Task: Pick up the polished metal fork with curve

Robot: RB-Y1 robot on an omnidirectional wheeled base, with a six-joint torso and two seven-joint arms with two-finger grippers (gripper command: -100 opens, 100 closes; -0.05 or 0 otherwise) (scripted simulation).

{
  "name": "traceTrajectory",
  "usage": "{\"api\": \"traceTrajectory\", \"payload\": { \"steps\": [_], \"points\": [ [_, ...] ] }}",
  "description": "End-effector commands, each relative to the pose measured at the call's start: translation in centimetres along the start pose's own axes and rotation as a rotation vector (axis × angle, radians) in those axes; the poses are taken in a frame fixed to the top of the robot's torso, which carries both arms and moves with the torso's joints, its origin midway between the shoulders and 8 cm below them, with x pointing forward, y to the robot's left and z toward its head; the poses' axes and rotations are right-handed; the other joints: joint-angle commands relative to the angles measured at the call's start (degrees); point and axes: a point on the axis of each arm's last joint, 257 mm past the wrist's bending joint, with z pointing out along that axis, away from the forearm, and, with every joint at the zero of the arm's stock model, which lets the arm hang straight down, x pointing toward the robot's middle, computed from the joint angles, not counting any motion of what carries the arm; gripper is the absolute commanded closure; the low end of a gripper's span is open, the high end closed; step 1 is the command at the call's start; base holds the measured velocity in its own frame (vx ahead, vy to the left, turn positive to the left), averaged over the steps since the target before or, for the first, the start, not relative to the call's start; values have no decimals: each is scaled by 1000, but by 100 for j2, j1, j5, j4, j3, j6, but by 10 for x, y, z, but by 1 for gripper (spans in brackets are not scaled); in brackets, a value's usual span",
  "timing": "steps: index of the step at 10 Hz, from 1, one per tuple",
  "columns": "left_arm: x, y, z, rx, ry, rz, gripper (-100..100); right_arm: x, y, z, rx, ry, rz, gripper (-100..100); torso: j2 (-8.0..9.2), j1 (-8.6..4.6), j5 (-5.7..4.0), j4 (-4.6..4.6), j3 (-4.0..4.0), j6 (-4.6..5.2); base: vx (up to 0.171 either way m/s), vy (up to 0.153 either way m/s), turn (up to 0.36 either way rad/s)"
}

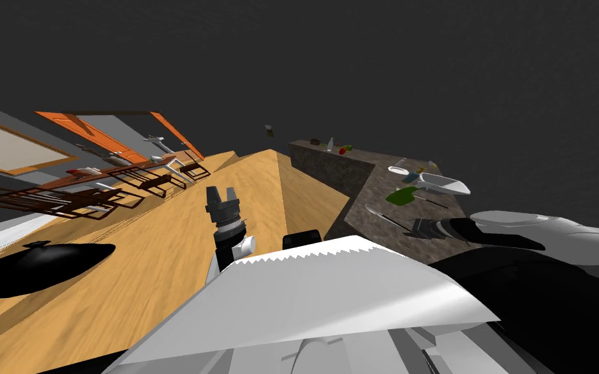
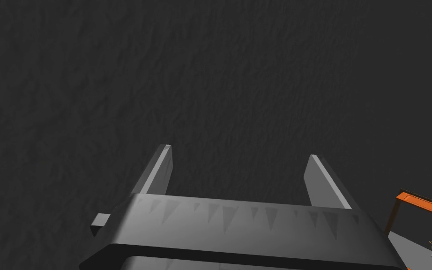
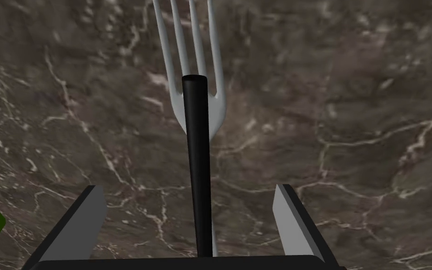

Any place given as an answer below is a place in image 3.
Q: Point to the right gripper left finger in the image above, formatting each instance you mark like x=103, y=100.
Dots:
x=76, y=228

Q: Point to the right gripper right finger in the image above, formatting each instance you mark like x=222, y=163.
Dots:
x=294, y=225

